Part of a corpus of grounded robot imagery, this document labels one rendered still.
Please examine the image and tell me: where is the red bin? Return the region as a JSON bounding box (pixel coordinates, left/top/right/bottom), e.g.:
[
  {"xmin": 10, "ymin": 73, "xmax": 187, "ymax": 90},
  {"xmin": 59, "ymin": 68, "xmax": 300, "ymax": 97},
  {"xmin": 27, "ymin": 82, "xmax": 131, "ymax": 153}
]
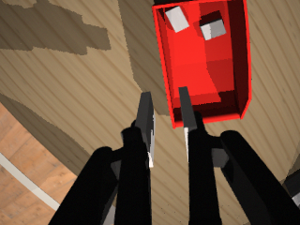
[{"xmin": 152, "ymin": 0, "xmax": 251, "ymax": 128}]

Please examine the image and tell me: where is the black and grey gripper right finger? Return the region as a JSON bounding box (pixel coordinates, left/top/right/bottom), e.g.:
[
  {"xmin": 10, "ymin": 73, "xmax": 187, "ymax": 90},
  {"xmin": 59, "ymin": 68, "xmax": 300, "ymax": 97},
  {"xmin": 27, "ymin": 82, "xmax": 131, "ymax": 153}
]
[{"xmin": 178, "ymin": 86, "xmax": 300, "ymax": 225}]

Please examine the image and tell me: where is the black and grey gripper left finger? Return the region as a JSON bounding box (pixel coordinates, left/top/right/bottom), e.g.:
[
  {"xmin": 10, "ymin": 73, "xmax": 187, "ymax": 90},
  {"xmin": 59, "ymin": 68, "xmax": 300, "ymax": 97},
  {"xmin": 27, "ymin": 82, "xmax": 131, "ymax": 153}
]
[{"xmin": 48, "ymin": 92, "xmax": 156, "ymax": 225}]

